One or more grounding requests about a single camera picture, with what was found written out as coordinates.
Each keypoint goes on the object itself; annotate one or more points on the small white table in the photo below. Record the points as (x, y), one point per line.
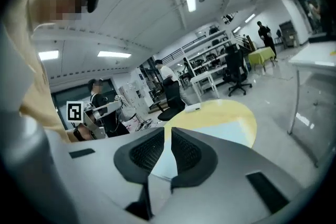
(204, 77)

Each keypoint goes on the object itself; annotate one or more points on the white shelving rack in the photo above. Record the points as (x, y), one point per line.
(210, 46)

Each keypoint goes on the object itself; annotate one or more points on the small white box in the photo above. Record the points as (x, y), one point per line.
(192, 108)

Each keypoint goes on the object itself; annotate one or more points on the dark wall picture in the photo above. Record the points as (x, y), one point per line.
(313, 11)

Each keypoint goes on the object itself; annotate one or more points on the round yellow table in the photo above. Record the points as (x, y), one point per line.
(223, 112)

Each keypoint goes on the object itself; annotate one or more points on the black office chair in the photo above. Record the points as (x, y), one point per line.
(235, 65)
(172, 102)

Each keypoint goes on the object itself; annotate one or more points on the white lockers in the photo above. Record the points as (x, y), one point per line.
(136, 97)

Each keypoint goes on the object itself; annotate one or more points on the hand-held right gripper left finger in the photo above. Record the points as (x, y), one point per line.
(143, 152)

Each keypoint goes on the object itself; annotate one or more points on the black head camera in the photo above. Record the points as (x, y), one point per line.
(94, 0)

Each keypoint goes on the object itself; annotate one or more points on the table with yellow-green cloth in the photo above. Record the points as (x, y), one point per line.
(261, 55)

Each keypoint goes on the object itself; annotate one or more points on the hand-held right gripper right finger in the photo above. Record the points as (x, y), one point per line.
(189, 152)

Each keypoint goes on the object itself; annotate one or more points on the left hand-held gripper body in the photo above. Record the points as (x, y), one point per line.
(101, 118)

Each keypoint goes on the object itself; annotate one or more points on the person's left forearm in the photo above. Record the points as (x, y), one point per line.
(82, 133)

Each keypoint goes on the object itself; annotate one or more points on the person's yellow shirt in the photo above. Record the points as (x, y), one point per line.
(34, 91)

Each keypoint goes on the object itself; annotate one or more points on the grey metal cabinet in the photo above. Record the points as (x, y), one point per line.
(288, 32)

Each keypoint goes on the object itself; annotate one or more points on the person's head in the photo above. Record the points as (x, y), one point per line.
(57, 2)

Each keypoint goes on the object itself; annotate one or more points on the white rectangular table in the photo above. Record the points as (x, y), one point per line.
(315, 56)

